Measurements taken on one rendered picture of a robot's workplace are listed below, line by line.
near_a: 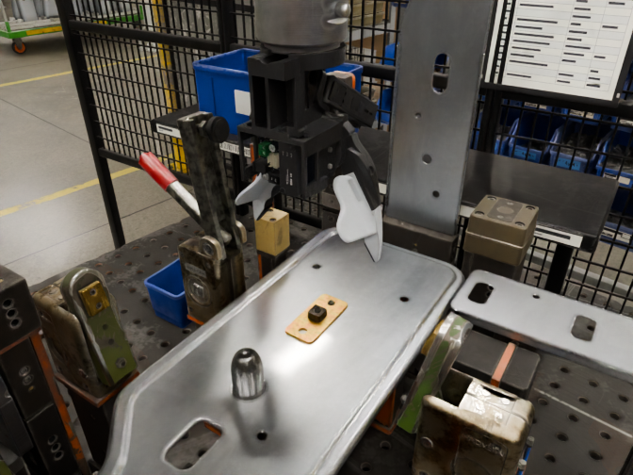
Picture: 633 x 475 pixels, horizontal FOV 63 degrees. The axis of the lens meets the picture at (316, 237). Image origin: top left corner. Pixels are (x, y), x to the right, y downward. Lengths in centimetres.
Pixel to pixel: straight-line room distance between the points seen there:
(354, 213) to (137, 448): 29
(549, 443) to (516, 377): 34
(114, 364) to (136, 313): 57
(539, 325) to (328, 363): 25
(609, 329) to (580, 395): 37
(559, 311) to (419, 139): 29
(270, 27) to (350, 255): 39
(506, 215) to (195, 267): 42
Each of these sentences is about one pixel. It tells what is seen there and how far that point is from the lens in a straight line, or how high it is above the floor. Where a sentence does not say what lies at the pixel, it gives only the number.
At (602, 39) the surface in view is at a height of 124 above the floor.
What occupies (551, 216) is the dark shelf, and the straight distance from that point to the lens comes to 83.
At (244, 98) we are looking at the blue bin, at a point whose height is 111.
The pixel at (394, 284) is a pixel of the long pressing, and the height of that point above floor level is 100.
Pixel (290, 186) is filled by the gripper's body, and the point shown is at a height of 121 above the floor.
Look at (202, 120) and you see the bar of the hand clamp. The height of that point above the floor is 121.
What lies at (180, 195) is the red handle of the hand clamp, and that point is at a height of 111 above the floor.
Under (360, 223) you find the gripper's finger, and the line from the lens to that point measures 48.
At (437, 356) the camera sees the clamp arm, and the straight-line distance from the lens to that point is 45.
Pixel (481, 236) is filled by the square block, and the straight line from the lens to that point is 74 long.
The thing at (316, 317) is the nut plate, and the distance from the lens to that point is 60.
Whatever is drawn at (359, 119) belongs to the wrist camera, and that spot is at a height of 123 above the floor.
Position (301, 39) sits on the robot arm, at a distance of 42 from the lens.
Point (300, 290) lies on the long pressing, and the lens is 66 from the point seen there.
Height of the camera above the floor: 140
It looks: 31 degrees down
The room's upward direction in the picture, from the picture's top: straight up
